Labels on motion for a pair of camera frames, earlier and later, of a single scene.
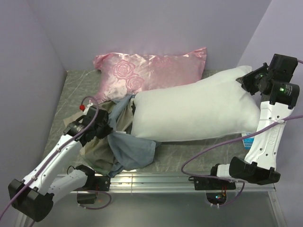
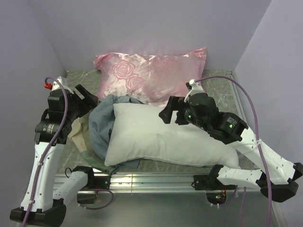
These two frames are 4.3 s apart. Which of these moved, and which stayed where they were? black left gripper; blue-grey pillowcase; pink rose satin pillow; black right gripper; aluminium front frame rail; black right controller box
Moved: black right gripper; blue-grey pillowcase; black left gripper
Stayed: black right controller box; pink rose satin pillow; aluminium front frame rail
